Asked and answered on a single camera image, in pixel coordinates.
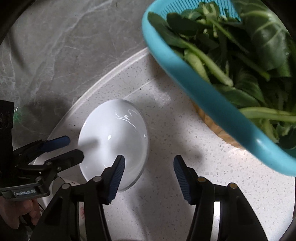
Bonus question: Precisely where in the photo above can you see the large white plate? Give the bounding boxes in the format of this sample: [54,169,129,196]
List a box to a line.
[78,99,149,191]

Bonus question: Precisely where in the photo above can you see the person's left hand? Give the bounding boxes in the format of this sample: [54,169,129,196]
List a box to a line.
[1,196,41,230]

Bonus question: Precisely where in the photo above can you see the teal colander basket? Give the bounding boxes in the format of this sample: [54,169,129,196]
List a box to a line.
[142,1,295,176]

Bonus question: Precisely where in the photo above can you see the green leafy vegetables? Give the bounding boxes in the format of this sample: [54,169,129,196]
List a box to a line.
[147,1,295,149]

